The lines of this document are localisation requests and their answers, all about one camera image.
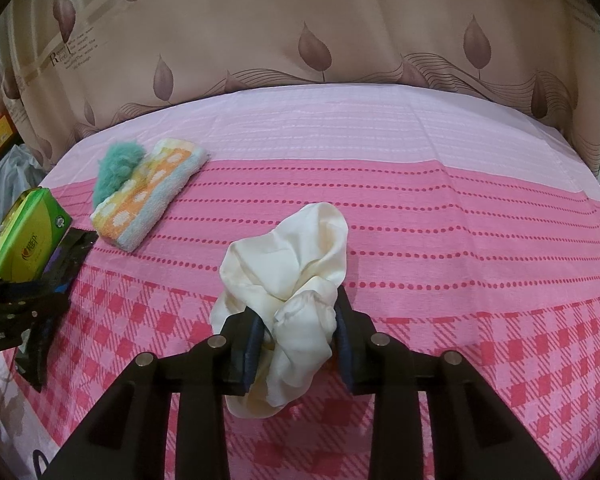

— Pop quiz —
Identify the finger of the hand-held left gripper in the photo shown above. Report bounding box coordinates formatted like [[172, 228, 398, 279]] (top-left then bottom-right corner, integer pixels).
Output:
[[0, 307, 56, 356], [0, 277, 71, 311]]

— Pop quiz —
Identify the orange checked towel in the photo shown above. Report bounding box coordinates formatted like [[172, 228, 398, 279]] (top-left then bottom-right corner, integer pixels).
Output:
[[90, 138, 211, 252]]

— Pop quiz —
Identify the black plastic packet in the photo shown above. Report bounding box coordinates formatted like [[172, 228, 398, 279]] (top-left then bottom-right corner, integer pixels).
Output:
[[15, 227, 98, 393]]

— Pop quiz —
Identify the green tissue pack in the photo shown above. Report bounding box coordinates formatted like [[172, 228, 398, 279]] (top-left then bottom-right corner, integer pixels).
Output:
[[0, 187, 74, 281]]

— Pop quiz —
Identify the teal fluffy cloth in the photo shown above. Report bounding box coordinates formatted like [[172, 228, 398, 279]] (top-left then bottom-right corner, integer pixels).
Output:
[[92, 140, 148, 208]]

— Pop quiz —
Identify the grey plastic bag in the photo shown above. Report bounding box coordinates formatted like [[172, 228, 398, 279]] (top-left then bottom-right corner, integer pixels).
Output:
[[0, 145, 51, 241]]

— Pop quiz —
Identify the beige leaf print curtain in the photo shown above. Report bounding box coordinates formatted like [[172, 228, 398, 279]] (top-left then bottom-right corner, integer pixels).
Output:
[[0, 0, 600, 181]]

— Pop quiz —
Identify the pale plastic bag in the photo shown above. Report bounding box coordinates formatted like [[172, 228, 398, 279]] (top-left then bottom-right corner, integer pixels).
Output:
[[0, 355, 76, 480]]

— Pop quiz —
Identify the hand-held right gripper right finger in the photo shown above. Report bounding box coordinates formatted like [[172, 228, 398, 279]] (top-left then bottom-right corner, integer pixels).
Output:
[[332, 287, 563, 480]]

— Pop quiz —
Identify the cream cloth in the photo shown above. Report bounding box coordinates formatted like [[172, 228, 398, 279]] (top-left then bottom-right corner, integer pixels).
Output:
[[211, 201, 349, 418]]

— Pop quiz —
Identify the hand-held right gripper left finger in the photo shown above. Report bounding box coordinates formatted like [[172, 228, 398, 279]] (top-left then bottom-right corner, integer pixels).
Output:
[[40, 307, 266, 480]]

